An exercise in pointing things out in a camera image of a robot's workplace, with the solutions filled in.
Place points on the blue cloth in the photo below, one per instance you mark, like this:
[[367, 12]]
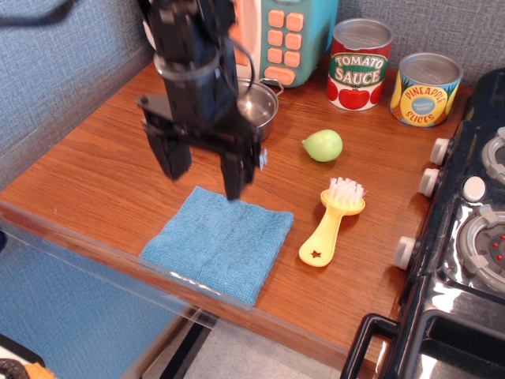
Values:
[[223, 248]]

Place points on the clear acrylic barrier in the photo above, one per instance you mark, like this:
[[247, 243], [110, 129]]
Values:
[[82, 319]]

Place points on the small steel pan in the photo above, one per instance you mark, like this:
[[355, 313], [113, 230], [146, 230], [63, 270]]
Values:
[[258, 101]]

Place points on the tomato sauce can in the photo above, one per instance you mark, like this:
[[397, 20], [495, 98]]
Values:
[[359, 56]]

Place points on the pineapple slices can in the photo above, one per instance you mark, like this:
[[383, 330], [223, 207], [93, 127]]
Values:
[[425, 89]]

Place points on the green toy pear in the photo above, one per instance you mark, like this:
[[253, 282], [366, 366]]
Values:
[[323, 146]]

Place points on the black toy stove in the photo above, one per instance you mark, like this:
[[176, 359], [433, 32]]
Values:
[[451, 321]]

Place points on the yellow dish brush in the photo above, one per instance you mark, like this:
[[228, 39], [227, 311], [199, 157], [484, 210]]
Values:
[[343, 197]]

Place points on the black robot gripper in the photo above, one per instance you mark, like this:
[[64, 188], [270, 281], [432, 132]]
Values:
[[200, 108]]

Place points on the orange fuzzy object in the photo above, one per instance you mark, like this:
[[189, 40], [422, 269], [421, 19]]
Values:
[[13, 369]]

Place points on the teal toy microwave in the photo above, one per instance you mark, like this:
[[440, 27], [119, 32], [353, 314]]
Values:
[[282, 40]]

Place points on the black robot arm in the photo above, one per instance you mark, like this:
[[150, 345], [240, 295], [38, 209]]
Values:
[[60, 60]]

